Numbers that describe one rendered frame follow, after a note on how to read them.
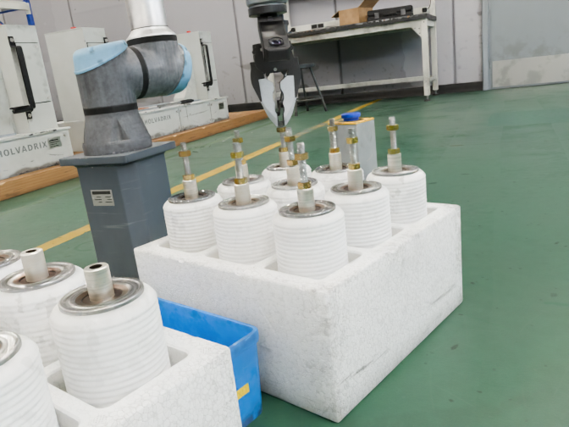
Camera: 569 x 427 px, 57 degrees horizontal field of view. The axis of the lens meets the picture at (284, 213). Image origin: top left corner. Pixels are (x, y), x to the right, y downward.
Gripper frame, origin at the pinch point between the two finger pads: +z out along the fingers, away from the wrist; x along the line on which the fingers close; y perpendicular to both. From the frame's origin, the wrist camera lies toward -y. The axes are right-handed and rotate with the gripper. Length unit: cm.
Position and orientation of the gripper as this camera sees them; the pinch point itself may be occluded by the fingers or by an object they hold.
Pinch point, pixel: (280, 119)
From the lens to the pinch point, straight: 100.2
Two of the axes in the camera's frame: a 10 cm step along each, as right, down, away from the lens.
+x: -9.9, 1.3, -0.5
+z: 1.1, 9.6, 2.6
